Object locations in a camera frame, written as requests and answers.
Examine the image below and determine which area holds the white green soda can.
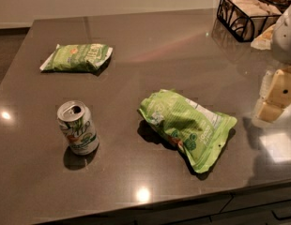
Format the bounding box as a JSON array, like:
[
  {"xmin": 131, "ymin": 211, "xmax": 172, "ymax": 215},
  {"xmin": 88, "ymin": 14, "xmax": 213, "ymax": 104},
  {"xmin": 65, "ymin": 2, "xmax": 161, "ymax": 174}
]
[{"xmin": 57, "ymin": 100, "xmax": 100, "ymax": 156}]

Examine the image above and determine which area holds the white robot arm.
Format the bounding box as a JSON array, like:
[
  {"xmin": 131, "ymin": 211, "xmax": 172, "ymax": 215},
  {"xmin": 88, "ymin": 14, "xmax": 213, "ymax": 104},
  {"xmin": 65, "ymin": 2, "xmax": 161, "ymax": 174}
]
[{"xmin": 254, "ymin": 5, "xmax": 291, "ymax": 123}]

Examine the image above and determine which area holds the dark drawer handle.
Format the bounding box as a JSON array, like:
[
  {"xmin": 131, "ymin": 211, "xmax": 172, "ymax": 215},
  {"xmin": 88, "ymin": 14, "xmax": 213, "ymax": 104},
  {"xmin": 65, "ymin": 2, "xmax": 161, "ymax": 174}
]
[{"xmin": 271, "ymin": 206, "xmax": 291, "ymax": 221}]

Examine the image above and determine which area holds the green rice chip bag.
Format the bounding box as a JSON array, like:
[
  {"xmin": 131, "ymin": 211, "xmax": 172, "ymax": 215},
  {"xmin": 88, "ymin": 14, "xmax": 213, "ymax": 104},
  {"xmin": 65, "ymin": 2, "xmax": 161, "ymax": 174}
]
[{"xmin": 39, "ymin": 43, "xmax": 113, "ymax": 73}]

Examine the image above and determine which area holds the white paper packet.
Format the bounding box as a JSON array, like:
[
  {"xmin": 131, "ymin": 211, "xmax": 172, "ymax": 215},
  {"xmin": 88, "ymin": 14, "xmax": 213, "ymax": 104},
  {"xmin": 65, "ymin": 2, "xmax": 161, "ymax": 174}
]
[{"xmin": 251, "ymin": 24, "xmax": 274, "ymax": 50}]

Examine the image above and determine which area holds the light green snack bag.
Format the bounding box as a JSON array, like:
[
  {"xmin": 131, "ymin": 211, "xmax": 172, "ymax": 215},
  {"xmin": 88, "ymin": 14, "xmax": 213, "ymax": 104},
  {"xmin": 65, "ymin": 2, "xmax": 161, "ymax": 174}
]
[{"xmin": 139, "ymin": 89, "xmax": 237, "ymax": 173}]

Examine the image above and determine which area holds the black wire basket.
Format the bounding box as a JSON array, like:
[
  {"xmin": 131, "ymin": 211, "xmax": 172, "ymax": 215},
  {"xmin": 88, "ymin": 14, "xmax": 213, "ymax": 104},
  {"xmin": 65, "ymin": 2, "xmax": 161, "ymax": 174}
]
[{"xmin": 217, "ymin": 0, "xmax": 282, "ymax": 42}]

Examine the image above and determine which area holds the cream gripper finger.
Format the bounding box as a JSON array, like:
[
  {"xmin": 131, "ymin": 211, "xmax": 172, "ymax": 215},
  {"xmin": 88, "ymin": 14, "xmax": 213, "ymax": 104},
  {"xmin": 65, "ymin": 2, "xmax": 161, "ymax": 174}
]
[{"xmin": 256, "ymin": 66, "xmax": 291, "ymax": 123}]

